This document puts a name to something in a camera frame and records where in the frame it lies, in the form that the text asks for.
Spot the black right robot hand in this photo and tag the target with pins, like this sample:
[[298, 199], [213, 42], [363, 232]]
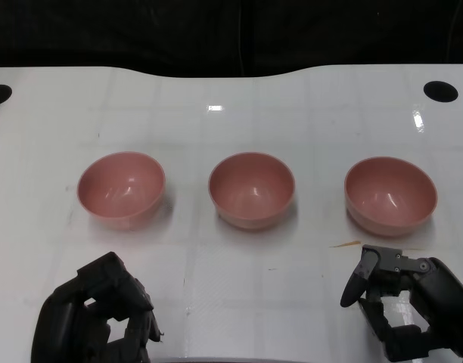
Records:
[[443, 295]]

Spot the black backdrop cloth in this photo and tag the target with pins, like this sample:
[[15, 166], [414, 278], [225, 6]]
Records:
[[103, 30]]

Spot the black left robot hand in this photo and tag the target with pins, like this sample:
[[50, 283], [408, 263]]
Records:
[[65, 325]]

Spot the pink plastic bowl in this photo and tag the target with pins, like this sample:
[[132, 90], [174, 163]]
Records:
[[390, 194], [122, 189], [251, 189]]

